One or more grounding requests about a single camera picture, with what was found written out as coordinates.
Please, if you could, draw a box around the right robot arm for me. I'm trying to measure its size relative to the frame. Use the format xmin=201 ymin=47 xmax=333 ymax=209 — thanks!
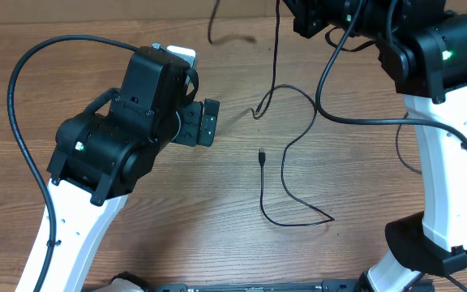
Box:
xmin=287 ymin=0 xmax=467 ymax=291

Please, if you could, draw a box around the left camera cable black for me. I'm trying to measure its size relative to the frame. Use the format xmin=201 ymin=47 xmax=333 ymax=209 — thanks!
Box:
xmin=6 ymin=35 xmax=139 ymax=292

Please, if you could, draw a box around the black usb cable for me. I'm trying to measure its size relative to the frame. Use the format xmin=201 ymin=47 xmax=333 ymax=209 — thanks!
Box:
xmin=207 ymin=0 xmax=467 ymax=176
xmin=251 ymin=84 xmax=336 ymax=227

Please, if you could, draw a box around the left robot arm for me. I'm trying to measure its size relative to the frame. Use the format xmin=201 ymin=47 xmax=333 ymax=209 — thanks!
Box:
xmin=17 ymin=43 xmax=220 ymax=291

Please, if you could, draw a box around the camera cable black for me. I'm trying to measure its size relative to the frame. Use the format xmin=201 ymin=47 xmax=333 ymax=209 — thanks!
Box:
xmin=314 ymin=0 xmax=467 ymax=271
xmin=6 ymin=35 xmax=139 ymax=292

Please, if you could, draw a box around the right camera cable black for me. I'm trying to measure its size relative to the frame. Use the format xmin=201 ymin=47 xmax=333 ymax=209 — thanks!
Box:
xmin=314 ymin=0 xmax=467 ymax=271

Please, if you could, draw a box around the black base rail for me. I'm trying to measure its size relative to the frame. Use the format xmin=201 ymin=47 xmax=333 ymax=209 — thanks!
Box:
xmin=81 ymin=271 xmax=435 ymax=292

